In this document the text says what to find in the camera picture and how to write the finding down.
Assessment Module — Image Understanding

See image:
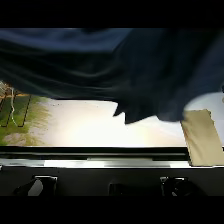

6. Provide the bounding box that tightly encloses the silver frame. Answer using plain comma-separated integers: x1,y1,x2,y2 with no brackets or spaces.
0,151,224,197

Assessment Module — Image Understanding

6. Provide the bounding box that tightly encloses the wooden hanger rack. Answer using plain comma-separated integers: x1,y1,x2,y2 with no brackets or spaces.
0,81,34,129

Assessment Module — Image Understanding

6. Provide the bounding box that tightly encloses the white cord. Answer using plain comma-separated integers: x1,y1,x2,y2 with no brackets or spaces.
8,86,19,127

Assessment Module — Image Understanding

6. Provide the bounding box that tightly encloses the navy blue garment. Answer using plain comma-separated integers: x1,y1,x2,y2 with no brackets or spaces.
0,27,224,125

